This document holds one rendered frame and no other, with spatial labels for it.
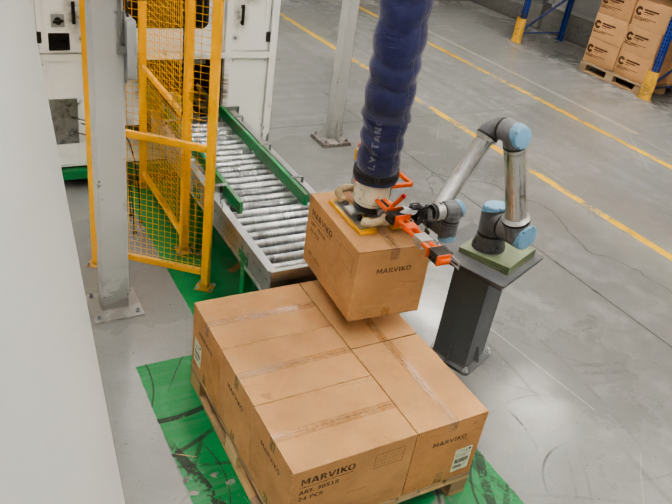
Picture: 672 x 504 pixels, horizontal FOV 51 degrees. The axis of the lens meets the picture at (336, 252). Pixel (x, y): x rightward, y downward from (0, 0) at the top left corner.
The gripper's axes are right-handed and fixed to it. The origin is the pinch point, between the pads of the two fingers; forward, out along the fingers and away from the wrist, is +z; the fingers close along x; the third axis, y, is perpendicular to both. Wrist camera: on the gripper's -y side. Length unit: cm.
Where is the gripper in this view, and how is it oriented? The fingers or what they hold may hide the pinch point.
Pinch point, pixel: (401, 219)
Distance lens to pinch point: 331.9
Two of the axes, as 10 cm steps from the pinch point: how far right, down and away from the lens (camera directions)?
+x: 1.3, -8.4, -5.2
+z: -8.7, 1.5, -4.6
